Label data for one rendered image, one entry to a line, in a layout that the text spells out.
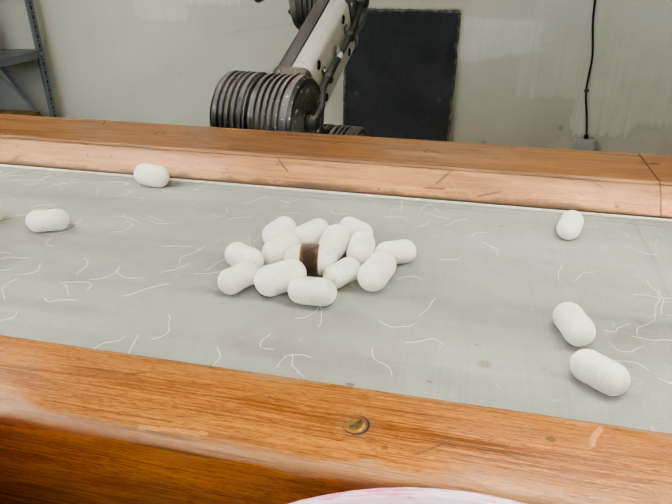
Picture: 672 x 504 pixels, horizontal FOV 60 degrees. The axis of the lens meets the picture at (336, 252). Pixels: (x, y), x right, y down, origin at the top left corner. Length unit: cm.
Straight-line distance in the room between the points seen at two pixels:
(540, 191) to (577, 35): 194
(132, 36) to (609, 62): 193
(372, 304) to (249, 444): 16
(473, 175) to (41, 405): 41
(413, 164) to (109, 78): 243
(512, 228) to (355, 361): 23
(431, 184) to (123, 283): 29
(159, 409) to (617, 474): 19
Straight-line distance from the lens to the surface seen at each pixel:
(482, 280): 43
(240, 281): 40
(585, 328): 37
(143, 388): 30
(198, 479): 28
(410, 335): 36
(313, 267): 41
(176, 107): 280
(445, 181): 57
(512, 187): 57
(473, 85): 249
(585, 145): 254
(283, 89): 82
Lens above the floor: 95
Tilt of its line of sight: 27 degrees down
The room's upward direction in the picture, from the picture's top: straight up
